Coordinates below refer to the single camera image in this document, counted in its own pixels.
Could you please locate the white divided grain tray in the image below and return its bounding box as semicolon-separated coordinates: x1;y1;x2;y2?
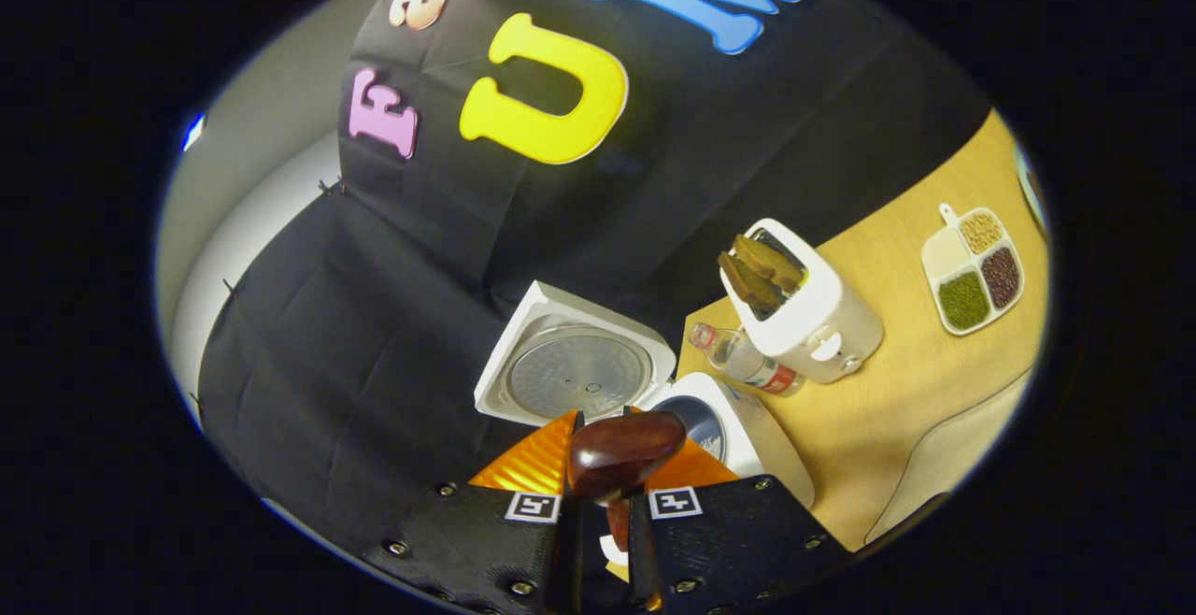
920;204;1026;336

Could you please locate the clear plastic water bottle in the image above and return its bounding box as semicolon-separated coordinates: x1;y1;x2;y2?
689;322;806;398

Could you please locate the white toaster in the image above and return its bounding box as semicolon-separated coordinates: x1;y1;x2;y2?
719;218;885;385

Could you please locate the cream rectangular container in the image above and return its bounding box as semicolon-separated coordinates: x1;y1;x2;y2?
864;367;1033;546

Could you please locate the black backdrop cloth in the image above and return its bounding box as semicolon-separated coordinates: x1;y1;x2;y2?
196;0;991;560

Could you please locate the brown toast slice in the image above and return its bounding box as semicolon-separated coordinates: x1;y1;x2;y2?
718;250;786;312
733;234;806;293

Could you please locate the pale green plate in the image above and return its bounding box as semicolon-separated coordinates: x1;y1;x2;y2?
1014;143;1047;233

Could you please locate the dark wooden spoon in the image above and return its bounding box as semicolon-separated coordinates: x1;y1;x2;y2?
568;409;689;588

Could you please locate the white rice cooker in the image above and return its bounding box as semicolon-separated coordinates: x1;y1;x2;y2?
474;280;816;510

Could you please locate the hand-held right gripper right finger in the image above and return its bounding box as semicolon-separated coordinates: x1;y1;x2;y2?
628;437;851;615

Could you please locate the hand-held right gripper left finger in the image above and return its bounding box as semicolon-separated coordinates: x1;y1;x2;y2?
369;409;582;615

